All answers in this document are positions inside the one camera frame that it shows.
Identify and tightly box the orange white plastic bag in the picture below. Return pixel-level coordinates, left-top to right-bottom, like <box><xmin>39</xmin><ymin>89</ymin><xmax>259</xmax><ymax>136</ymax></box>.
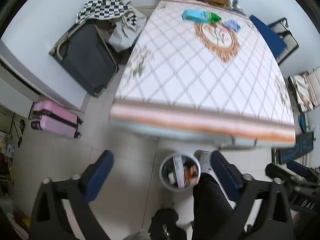
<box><xmin>184</xmin><ymin>165</ymin><xmax>199</xmax><ymax>187</ymax></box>

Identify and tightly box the grey shoe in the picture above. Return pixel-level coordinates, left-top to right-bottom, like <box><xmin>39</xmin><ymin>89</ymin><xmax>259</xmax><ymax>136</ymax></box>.
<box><xmin>197</xmin><ymin>151</ymin><xmax>212</xmax><ymax>173</ymax></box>

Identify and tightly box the dark grey suitcase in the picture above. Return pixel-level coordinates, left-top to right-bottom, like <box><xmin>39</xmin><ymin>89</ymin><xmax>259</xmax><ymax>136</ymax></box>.
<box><xmin>49</xmin><ymin>21</ymin><xmax>119</xmax><ymax>98</ymax></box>

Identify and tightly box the checkered black white cloth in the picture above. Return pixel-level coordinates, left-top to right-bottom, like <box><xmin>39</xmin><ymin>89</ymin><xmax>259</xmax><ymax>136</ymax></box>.
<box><xmin>75</xmin><ymin>0</ymin><xmax>137</xmax><ymax>30</ymax></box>

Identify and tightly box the pink suitcase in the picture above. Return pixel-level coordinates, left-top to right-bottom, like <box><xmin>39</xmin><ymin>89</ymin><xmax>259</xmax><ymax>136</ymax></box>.
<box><xmin>30</xmin><ymin>100</ymin><xmax>83</xmax><ymax>139</ymax></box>

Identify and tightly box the black trouser leg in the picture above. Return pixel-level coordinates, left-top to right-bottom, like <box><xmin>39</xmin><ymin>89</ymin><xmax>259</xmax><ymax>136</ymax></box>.
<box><xmin>192</xmin><ymin>173</ymin><xmax>233</xmax><ymax>239</ymax></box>

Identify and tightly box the beige folding chair with cloth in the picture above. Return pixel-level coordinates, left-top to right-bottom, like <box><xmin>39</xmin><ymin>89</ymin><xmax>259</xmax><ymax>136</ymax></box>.
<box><xmin>287</xmin><ymin>67</ymin><xmax>320</xmax><ymax>113</ymax></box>

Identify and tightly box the blue plastic bag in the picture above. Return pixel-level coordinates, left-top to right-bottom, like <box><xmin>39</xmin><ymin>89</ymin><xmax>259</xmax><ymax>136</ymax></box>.
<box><xmin>223</xmin><ymin>19</ymin><xmax>241</xmax><ymax>32</ymax></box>

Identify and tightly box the white round trash bin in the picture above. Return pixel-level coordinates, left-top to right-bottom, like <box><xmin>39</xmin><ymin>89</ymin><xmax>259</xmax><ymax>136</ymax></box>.
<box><xmin>159</xmin><ymin>153</ymin><xmax>201</xmax><ymax>192</ymax></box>

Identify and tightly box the blue green rice bag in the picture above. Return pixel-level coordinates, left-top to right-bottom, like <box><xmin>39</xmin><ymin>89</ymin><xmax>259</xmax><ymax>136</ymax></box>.
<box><xmin>182</xmin><ymin>9</ymin><xmax>221</xmax><ymax>24</ymax></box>

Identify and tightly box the white tote bag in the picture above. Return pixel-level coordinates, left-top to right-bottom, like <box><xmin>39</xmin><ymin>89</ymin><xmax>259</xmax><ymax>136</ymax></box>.
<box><xmin>109</xmin><ymin>8</ymin><xmax>147</xmax><ymax>53</ymax></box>

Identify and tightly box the patterned mattress bed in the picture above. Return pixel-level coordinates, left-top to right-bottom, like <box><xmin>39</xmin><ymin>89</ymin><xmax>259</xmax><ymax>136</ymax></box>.
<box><xmin>110</xmin><ymin>0</ymin><xmax>296</xmax><ymax>147</ymax></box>

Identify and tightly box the black framed folding chair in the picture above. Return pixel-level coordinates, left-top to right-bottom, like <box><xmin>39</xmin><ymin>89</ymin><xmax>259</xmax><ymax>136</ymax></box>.
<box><xmin>268</xmin><ymin>17</ymin><xmax>299</xmax><ymax>66</ymax></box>

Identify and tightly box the dark blue patterned box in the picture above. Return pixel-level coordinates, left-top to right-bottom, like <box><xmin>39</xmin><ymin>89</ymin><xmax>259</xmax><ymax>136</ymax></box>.
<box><xmin>276</xmin><ymin>132</ymin><xmax>316</xmax><ymax>165</ymax></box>

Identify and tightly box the white toothpaste box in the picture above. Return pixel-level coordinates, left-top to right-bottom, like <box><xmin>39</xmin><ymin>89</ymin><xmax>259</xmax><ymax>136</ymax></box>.
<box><xmin>173</xmin><ymin>154</ymin><xmax>185</xmax><ymax>189</ymax></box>

